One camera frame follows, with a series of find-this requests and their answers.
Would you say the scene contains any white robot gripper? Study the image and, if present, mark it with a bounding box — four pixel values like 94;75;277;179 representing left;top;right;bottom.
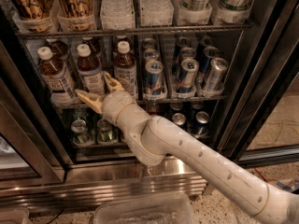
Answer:
75;71;136;126

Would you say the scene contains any tea bottle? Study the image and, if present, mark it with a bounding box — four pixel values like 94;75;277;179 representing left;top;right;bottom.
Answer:
114;41;137;98
37;47;77;105
77;44;105;96

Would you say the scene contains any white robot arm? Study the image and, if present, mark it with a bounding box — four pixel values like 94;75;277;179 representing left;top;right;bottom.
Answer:
75;72;299;224

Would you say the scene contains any left clear water bottle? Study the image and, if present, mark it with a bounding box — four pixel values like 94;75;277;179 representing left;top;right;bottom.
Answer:
100;0;135;30

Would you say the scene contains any clear water bottle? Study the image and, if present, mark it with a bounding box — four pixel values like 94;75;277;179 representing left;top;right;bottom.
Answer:
139;0;174;26
100;0;135;30

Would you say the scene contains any gold top-shelf can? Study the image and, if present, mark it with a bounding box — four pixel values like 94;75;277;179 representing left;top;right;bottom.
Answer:
11;0;54;33
58;0;95;32

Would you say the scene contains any left fridge glass door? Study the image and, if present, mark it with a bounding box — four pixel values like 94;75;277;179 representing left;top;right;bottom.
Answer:
0;42;64;190

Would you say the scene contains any fridge glass door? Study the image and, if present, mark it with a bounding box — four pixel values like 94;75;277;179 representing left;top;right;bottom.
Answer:
0;42;64;190
214;0;299;167

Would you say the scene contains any right clear water bottle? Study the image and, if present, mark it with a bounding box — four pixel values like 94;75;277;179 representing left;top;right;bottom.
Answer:
139;0;174;26

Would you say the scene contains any left gold top-shelf can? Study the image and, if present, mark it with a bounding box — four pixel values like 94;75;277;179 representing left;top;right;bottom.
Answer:
11;0;54;33

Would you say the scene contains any stainless steel fridge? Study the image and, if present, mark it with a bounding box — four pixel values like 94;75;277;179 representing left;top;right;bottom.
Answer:
0;0;299;213

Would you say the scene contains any right fridge glass door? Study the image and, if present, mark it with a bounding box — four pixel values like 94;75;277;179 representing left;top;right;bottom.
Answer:
214;0;299;167

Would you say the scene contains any green soda can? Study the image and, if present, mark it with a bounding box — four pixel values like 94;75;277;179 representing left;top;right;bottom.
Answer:
97;119;117;143
71;119;93;146

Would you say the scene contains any left green soda can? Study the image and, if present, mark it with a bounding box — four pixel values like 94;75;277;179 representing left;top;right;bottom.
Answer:
71;119;93;146

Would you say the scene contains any front left energy drink can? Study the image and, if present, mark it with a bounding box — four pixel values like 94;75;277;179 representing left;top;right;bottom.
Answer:
145;60;164;99

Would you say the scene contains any energy drink can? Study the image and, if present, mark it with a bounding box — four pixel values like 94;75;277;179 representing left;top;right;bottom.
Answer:
145;60;164;99
176;58;199;93
202;58;228;91

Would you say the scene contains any left dark blue soda can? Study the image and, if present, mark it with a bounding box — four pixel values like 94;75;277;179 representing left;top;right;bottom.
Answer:
172;113;187;130

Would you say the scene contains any dark blue soda can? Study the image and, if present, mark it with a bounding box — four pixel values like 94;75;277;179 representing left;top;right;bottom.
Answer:
172;113;187;130
192;111;209;136

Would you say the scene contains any front middle energy drink can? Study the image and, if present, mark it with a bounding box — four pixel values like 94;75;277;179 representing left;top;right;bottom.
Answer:
176;58;199;93

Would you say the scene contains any right dark blue soda can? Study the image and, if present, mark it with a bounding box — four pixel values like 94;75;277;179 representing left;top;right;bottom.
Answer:
192;111;209;136

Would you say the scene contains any front right energy drink can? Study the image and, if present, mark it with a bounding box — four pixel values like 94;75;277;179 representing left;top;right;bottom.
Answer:
202;58;228;91

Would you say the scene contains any left green-white tall can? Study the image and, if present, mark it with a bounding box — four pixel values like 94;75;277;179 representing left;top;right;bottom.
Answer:
172;0;212;25

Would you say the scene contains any green-white tall can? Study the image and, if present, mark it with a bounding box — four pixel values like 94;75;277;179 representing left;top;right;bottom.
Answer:
211;0;252;24
172;0;212;25

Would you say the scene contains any clear plastic bin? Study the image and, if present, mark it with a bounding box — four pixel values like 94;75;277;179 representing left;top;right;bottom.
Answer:
93;192;195;224

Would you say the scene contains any right green-white tall can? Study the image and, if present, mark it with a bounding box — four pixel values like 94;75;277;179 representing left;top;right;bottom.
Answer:
211;0;252;24

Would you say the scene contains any orange cable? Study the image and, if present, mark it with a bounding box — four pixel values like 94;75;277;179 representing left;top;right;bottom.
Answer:
253;167;269;183

